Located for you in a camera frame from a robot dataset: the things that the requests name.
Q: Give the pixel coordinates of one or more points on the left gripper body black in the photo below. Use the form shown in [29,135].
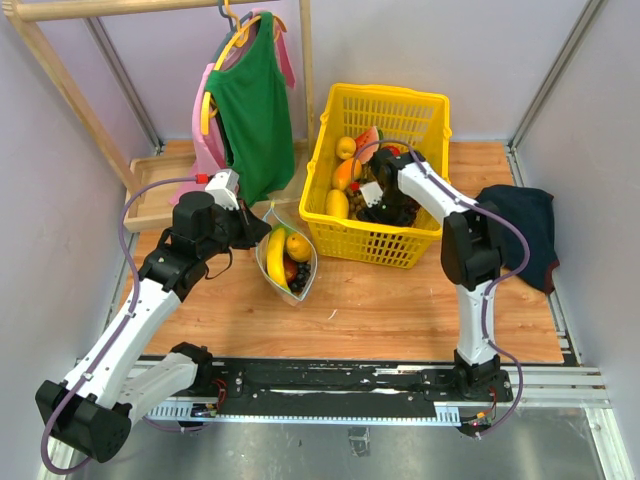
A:
[233,228]

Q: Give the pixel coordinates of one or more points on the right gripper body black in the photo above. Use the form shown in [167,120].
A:
[388,211]

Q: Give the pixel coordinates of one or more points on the green cabbage toy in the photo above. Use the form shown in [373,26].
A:
[279,231]

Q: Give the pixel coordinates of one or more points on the yellow banana toy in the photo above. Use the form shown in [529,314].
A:
[274,261]

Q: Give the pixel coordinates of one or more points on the clear zip top bag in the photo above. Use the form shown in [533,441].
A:
[274,215]

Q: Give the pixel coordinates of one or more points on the yellow apple toy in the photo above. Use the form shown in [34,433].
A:
[298,248]

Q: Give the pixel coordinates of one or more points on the red apple toy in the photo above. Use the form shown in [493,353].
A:
[393,150]
[290,269]

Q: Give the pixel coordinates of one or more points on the dark blue grape bunch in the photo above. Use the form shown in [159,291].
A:
[301,278]

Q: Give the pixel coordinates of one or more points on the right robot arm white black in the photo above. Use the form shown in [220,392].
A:
[471,253]

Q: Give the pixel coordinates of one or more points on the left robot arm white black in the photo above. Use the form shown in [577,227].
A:
[95,406]

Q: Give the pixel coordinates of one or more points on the green tank top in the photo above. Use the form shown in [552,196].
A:
[253,108]

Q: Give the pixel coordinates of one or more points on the green grape bunch toy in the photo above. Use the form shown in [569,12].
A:
[356,204]

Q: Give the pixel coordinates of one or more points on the yellow lemon toy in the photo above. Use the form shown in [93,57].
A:
[337,204]

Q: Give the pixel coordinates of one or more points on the orange mango toy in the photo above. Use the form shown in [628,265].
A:
[347,172]

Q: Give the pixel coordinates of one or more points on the watermelon slice toy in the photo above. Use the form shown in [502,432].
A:
[367,144]

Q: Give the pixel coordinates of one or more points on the pink shirt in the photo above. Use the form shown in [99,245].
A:
[209,150]

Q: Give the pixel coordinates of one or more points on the yellow peach toy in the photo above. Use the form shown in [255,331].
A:
[345,148]

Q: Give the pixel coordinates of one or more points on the yellow plastic basket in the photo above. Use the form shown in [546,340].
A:
[418,118]

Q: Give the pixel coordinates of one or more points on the wooden clothes rack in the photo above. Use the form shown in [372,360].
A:
[55,180]

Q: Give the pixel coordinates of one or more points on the dark navy cloth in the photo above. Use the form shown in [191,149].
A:
[530,210]

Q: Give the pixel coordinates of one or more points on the yellow clothes hanger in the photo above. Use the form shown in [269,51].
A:
[231,49]

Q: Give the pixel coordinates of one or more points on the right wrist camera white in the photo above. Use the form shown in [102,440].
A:
[371,191]

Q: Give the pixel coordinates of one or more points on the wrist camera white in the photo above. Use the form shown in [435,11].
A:
[371,191]
[223,187]

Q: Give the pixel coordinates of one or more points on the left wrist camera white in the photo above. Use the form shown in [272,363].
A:
[223,187]

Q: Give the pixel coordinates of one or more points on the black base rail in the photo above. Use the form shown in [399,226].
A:
[340,392]

